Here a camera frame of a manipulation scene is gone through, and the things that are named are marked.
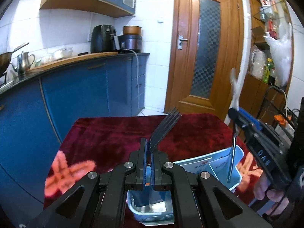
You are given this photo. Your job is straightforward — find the right hand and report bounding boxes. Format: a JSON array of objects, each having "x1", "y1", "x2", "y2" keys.
[{"x1": 253, "y1": 173, "x2": 289, "y2": 216}]

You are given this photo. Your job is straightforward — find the wooden door with glass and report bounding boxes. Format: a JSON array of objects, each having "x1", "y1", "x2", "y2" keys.
[{"x1": 164, "y1": 0, "x2": 244, "y2": 120}]

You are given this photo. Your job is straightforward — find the black air fryer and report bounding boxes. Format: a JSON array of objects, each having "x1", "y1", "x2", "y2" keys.
[{"x1": 90, "y1": 25, "x2": 117, "y2": 54}]

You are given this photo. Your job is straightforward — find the wooden wall shelf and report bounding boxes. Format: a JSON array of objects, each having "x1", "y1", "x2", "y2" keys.
[{"x1": 240, "y1": 0, "x2": 285, "y2": 125}]

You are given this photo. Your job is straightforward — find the black wire rack cart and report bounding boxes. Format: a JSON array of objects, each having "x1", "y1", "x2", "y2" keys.
[{"x1": 256, "y1": 85, "x2": 300, "y2": 141}]

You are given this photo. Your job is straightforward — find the light blue utensil holder box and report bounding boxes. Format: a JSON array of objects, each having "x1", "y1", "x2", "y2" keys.
[{"x1": 127, "y1": 146, "x2": 246, "y2": 227}]

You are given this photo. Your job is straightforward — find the black wok on stove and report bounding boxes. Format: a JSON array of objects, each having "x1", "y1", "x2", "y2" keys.
[{"x1": 0, "y1": 43, "x2": 29, "y2": 75}]

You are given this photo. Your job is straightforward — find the steel kettle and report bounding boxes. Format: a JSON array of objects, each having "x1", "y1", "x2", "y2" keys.
[{"x1": 10, "y1": 52, "x2": 36, "y2": 75}]

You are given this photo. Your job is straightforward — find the white power cord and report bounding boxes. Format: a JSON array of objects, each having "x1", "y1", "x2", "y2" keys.
[{"x1": 117, "y1": 48, "x2": 141, "y2": 111}]

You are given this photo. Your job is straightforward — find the white plastic bag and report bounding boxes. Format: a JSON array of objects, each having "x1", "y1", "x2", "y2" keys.
[{"x1": 263, "y1": 23, "x2": 292, "y2": 86}]

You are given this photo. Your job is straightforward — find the steel door handle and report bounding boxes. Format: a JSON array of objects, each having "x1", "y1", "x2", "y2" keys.
[{"x1": 178, "y1": 35, "x2": 188, "y2": 50}]

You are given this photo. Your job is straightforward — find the pink and maroon fleece blanket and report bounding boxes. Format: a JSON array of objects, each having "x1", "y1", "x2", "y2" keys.
[{"x1": 42, "y1": 113, "x2": 264, "y2": 228}]

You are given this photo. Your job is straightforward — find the steel fork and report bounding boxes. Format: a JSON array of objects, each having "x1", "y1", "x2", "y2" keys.
[{"x1": 148, "y1": 107, "x2": 181, "y2": 153}]

